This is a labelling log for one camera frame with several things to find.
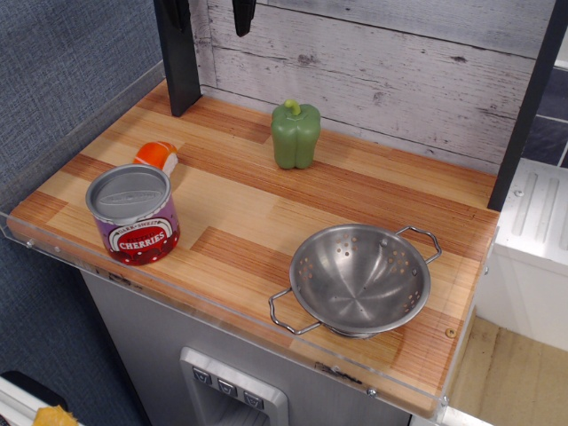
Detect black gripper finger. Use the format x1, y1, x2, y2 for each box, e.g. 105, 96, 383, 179
233, 0, 256, 37
168, 0, 191, 33

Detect steel colander pot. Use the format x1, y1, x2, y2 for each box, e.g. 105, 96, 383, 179
269, 224, 443, 339

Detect purple cherries can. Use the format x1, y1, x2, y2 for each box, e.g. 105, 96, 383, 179
85, 163, 180, 266

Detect green toy bell pepper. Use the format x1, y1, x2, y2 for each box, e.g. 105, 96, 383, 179
271, 99, 321, 170

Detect orange salmon sushi toy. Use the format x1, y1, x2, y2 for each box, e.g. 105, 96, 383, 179
133, 141, 178, 177

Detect grey toy fridge cabinet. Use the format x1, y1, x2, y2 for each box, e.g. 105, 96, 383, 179
83, 272, 411, 425

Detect white toy sink unit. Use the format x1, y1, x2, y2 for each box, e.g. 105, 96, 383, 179
475, 159, 567, 350

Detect white black corner object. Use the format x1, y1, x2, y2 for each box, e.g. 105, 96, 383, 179
1, 371, 68, 425

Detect yellow object at corner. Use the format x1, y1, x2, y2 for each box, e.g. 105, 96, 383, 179
32, 406, 79, 426

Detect black left support post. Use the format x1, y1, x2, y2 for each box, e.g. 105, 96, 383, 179
154, 0, 201, 117

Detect black support post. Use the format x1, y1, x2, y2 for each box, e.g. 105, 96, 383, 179
487, 0, 567, 212
154, 0, 201, 117

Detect black right support post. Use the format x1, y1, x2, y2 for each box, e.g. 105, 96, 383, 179
487, 0, 567, 212

